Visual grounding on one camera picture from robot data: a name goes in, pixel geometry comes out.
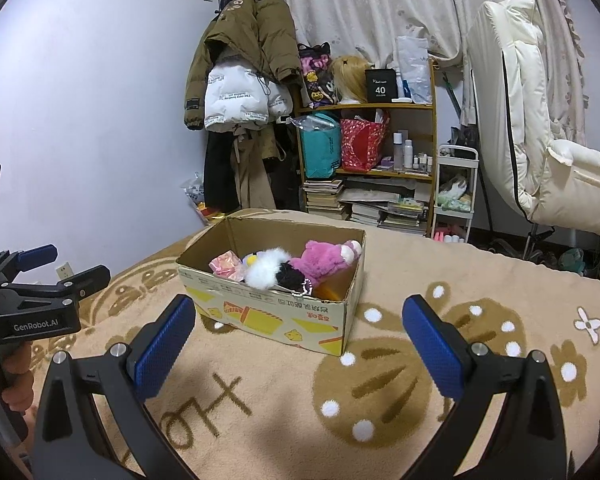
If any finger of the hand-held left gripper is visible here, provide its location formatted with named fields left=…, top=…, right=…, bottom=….
left=0, top=265, right=112, bottom=317
left=0, top=244, right=59, bottom=288

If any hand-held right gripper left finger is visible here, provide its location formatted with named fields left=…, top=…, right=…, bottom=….
left=30, top=294, right=201, bottom=480

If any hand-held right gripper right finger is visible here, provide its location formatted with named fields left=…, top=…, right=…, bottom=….
left=396, top=294, right=568, bottom=480

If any printed cardboard box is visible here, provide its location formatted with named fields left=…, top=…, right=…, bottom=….
left=176, top=216, right=367, bottom=357

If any pink shiny soft pouch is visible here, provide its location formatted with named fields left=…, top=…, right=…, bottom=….
left=209, top=250, right=248, bottom=283

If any white and black fluffy plush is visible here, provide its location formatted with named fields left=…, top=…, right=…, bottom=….
left=241, top=246, right=316, bottom=296

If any pink plush bear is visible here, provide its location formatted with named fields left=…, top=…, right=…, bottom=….
left=290, top=240, right=363, bottom=291

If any green and white soft toy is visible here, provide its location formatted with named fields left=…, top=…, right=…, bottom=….
left=437, top=175, right=473, bottom=211

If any person's left hand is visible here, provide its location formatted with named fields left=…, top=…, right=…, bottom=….
left=0, top=340, right=35, bottom=416

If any pile of small bags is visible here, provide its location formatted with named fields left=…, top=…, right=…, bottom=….
left=182, top=172, right=231, bottom=226

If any black hanging garment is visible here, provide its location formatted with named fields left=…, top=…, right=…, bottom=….
left=202, top=122, right=303, bottom=213

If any stack of books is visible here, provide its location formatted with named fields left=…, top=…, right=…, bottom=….
left=301, top=179, right=431, bottom=236

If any beige hanging coat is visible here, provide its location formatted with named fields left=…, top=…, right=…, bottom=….
left=232, top=125, right=281, bottom=213

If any white rolling cart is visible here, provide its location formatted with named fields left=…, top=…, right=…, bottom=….
left=432, top=144, right=480, bottom=243

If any red patterned bag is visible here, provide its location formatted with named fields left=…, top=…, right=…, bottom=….
left=340, top=115, right=390, bottom=172

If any teal shopping bag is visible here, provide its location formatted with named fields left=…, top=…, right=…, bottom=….
left=298, top=120, right=342, bottom=180

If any white puffer jacket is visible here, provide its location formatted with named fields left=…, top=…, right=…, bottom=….
left=203, top=57, right=293, bottom=133

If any yellow wooden shelf unit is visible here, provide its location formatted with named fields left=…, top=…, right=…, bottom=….
left=295, top=57, right=438, bottom=238

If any white padded recliner chair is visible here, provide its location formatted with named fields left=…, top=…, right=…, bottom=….
left=466, top=0, right=600, bottom=236

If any black printed box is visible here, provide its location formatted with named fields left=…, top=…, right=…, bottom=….
left=365, top=67, right=398, bottom=102

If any white plastic bag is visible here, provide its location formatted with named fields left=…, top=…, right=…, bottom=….
left=395, top=35, right=433, bottom=106

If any blonde wig head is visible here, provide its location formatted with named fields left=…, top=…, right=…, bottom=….
left=328, top=54, right=376, bottom=106

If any black patterned tote bag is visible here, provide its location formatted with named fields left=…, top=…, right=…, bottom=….
left=297, top=42, right=338, bottom=108

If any brown puffer jacket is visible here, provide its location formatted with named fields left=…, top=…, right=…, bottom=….
left=182, top=0, right=303, bottom=131

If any floral beige curtain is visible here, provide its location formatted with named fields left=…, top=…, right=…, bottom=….
left=270, top=0, right=588, bottom=161

